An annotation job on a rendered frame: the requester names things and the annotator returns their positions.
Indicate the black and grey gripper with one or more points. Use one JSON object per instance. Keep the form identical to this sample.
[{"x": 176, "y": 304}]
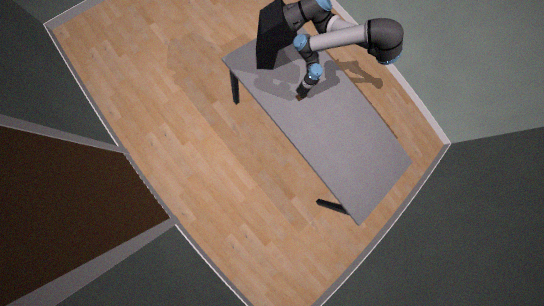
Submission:
[{"x": 303, "y": 91}]

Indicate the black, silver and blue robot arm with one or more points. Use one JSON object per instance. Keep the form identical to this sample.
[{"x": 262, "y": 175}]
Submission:
[{"x": 385, "y": 36}]

